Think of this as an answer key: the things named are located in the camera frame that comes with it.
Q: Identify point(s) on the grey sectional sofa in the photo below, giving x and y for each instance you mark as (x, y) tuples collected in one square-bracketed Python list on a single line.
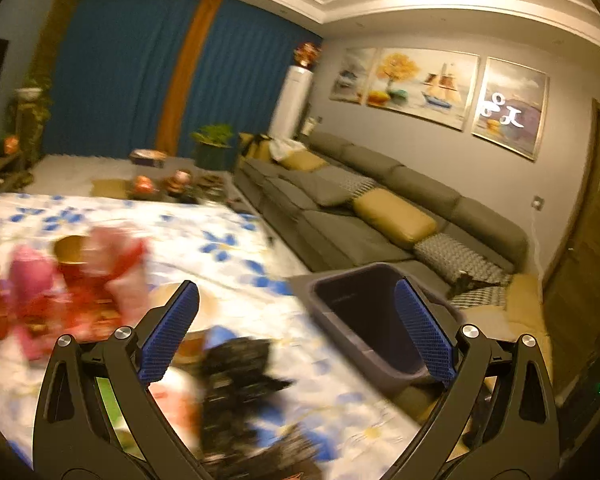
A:
[(330, 230)]

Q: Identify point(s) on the grey plastic trash bin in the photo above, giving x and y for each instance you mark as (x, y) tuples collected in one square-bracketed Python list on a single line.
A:
[(360, 320)]

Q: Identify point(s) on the flat printed box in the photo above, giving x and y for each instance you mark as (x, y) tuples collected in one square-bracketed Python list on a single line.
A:
[(147, 158)]

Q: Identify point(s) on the vine plant on tall stand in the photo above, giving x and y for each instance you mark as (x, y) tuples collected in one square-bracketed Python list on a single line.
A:
[(32, 115)]

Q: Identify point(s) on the artificial flower ornament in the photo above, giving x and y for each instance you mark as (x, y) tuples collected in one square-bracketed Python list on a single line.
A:
[(307, 55)]

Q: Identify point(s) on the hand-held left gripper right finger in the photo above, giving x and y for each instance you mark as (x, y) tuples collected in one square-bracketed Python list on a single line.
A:
[(422, 332)]

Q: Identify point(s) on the orange round toy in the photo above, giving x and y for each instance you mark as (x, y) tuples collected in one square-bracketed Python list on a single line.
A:
[(144, 186)]

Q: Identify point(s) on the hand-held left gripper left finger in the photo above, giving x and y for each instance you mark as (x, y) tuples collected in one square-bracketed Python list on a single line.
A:
[(172, 330)]

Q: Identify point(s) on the small doll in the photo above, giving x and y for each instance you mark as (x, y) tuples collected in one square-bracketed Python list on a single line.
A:
[(180, 181)]

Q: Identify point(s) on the small orange speaker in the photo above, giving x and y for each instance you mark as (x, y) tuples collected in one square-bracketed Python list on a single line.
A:
[(10, 144)]

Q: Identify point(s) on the white paper cup orange print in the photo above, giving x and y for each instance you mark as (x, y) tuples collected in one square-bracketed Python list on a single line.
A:
[(180, 410)]

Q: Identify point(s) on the blue floral white tablecloth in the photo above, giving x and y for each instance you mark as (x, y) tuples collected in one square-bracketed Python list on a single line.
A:
[(230, 240)]

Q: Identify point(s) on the small black white patterned cushion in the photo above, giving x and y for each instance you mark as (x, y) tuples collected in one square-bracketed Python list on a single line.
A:
[(357, 186)]

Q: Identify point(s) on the small yellow cushion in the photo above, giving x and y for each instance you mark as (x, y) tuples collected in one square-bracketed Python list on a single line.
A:
[(302, 161)]

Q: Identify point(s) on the brown wooden wall panel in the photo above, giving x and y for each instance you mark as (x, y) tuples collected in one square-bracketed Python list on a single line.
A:
[(55, 35)]

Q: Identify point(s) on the orange curtain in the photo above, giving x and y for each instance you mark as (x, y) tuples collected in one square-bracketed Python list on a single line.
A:
[(190, 70)]

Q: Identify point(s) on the large yellow cushion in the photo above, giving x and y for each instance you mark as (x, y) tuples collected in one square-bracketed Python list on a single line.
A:
[(395, 217)]

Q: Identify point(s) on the green potted plant dark pot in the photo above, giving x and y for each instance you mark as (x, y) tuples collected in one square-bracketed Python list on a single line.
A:
[(212, 147)]

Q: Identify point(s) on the white standing air conditioner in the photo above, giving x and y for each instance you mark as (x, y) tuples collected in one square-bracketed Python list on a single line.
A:
[(292, 102)]

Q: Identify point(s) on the purple framed painting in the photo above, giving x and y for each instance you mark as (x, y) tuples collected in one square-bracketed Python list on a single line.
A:
[(512, 107)]

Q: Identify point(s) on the black crumpled plastic bag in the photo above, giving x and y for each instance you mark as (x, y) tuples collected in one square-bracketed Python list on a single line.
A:
[(235, 375)]

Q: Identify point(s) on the blue curtain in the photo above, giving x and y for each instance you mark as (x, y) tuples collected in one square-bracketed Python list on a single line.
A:
[(125, 75)]

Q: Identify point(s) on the narrow boat painting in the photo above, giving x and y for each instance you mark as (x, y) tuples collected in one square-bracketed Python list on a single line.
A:
[(352, 75)]

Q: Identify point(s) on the wide tree and ship painting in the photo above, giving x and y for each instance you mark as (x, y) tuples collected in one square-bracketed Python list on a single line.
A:
[(422, 87)]

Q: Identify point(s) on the wooden door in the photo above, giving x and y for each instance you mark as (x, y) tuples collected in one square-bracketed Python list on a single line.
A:
[(587, 260)]

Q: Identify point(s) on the grey cushion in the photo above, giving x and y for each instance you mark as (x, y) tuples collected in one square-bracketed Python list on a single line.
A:
[(322, 187)]

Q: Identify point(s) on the red white plastic bag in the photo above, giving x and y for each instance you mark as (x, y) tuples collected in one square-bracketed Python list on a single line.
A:
[(115, 260)]

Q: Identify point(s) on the wall socket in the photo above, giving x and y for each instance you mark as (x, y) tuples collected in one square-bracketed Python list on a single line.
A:
[(538, 202)]

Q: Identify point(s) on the large black white patterned cushion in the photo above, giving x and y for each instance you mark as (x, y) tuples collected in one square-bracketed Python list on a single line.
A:
[(455, 257)]

